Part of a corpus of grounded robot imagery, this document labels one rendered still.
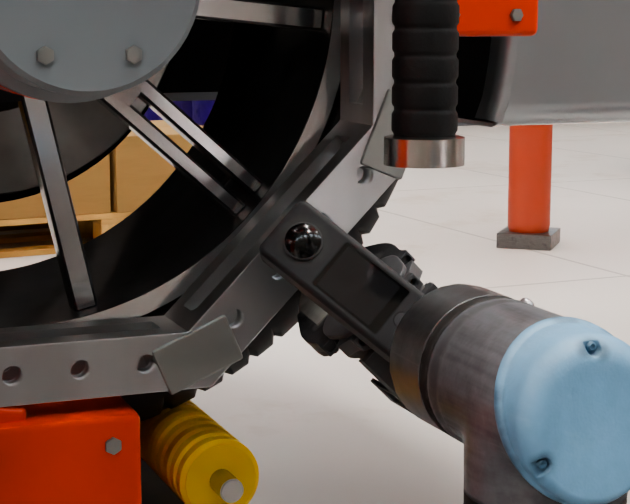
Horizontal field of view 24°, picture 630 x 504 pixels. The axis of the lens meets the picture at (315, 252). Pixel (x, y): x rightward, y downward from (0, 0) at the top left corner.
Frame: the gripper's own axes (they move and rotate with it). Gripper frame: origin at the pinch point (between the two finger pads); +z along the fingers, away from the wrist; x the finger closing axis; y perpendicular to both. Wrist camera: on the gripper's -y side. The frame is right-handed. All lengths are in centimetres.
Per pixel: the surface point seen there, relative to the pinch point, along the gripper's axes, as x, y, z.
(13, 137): -6.4, -20.4, 15.3
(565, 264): 110, 200, 323
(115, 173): 36, 86, 412
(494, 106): 21.2, 4.2, 5.2
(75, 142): -3.4, -16.6, 15.3
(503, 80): 23.1, 3.2, 5.0
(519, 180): 130, 185, 360
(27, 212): 4, 72, 409
